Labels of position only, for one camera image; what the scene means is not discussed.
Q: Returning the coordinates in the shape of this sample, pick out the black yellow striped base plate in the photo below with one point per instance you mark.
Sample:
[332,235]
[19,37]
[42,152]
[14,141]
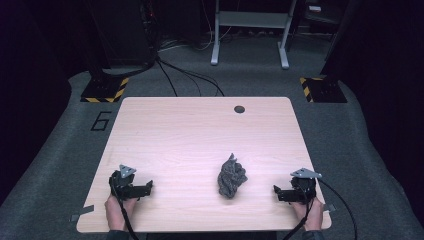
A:
[323,90]
[105,90]

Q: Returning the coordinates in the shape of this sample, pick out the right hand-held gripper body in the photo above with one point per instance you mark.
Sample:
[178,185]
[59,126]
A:
[301,191]

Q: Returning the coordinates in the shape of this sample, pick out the white metal stand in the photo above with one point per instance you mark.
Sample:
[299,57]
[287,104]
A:
[250,19]

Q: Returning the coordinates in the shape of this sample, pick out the grey towel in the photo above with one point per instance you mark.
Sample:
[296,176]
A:
[231,180]

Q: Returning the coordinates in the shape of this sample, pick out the person's right hand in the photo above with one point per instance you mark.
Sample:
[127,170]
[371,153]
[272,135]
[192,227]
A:
[313,216]

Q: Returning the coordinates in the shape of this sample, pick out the small grey tape strip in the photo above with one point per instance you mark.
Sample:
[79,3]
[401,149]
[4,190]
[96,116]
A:
[330,208]

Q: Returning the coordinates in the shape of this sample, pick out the dark round table grommet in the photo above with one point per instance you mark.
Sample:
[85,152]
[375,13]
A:
[239,109]

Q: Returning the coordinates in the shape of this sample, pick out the person's left hand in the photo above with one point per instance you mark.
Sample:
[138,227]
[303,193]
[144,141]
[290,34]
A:
[116,211]

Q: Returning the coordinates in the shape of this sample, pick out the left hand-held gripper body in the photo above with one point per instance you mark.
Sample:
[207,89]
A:
[125,188]

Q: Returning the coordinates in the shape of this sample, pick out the black equipment column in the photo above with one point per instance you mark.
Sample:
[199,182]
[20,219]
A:
[120,33]

